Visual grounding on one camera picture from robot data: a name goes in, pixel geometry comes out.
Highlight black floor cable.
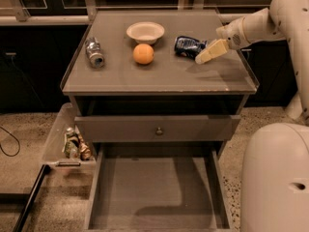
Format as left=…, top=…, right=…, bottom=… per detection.
left=0, top=126, right=21, bottom=158

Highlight white paper bowl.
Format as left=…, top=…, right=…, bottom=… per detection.
left=126, top=22, right=165, bottom=44

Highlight brass drawer knob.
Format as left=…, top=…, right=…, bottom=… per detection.
left=155, top=128, right=163, bottom=136

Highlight grey top drawer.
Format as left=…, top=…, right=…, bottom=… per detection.
left=74, top=100, right=241, bottom=143

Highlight green crumpled snack bag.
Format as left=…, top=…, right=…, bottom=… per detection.
left=63, top=128, right=80, bottom=159

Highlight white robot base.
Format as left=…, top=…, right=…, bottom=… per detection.
left=240, top=123, right=309, bottom=232

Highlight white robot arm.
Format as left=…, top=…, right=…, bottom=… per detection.
left=195, top=0, right=309, bottom=122

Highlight metal window frame rail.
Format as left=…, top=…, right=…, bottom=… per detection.
left=0, top=0, right=291, bottom=27

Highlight crushed silver can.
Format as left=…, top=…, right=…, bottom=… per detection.
left=85, top=37, right=104, bottom=69

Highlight orange fruit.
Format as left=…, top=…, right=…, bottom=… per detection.
left=133, top=43, right=154, bottom=65

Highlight crushed blue pepsi can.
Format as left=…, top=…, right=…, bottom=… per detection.
left=174, top=36, right=208, bottom=59

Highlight open grey middle drawer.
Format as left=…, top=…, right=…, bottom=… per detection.
left=83, top=144, right=234, bottom=232

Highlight clear plastic bin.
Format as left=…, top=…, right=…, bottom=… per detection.
left=42, top=102, right=97, bottom=173

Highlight brown crumpled snack bag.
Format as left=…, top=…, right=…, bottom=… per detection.
left=78, top=134, right=93, bottom=160

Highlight grey drawer cabinet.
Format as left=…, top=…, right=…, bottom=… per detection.
left=63, top=10, right=258, bottom=153

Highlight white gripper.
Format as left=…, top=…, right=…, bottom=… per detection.
left=195, top=17, right=250, bottom=65

